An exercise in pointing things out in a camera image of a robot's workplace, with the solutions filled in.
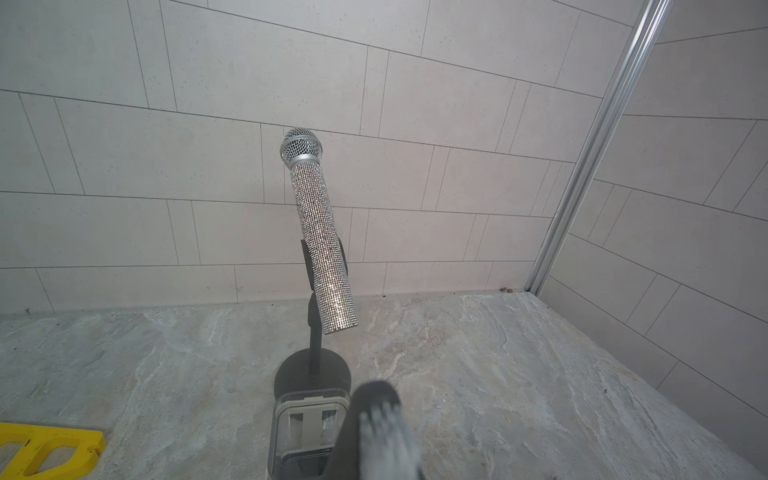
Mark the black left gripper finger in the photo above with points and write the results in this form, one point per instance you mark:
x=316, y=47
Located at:
x=344, y=461

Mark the clear square cup rear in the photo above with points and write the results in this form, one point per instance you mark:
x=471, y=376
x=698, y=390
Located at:
x=304, y=429

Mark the black microphone stand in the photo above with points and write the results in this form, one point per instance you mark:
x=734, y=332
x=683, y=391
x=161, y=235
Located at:
x=314, y=368

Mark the yellow triangle plastic piece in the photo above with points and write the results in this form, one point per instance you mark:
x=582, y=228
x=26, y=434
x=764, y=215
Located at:
x=38, y=442

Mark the glitter silver microphone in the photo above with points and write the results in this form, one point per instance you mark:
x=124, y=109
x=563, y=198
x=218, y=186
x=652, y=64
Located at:
x=301, y=152

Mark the aluminium corner profile right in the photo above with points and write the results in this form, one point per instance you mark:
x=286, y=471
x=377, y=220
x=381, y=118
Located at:
x=627, y=73

